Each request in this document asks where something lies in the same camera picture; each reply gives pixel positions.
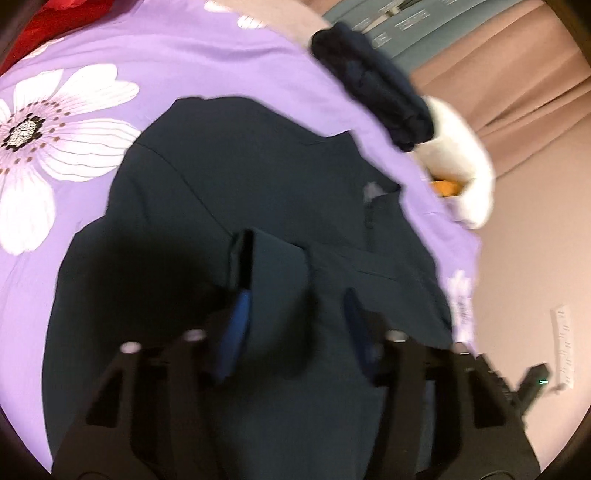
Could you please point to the white fluffy cloth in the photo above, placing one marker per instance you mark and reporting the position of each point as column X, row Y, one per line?
column 461, row 147

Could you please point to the dark teal shirt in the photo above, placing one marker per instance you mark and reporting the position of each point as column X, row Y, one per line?
column 221, row 184

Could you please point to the white power strip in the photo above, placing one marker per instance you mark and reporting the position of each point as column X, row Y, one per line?
column 564, row 346

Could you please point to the red cloth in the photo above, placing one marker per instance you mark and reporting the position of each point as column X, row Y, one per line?
column 41, row 23

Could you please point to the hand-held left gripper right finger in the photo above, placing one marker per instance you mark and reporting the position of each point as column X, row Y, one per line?
column 359, row 325

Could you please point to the folded dark navy clothes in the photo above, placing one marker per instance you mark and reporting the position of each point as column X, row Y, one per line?
column 374, row 78

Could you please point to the black device with green light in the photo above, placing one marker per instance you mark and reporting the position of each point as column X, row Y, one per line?
column 533, row 381

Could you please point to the grey-blue printed cloth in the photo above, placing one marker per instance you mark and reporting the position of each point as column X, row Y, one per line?
column 406, row 23

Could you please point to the pink-brown curtain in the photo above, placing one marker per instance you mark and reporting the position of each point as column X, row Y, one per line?
column 517, row 69

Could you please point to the purple floral bedsheet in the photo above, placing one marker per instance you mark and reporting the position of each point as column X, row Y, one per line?
column 194, row 60

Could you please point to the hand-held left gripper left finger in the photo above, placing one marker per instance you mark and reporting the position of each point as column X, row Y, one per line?
column 236, row 323

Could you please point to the orange object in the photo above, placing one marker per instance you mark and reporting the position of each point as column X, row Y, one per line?
column 445, row 188

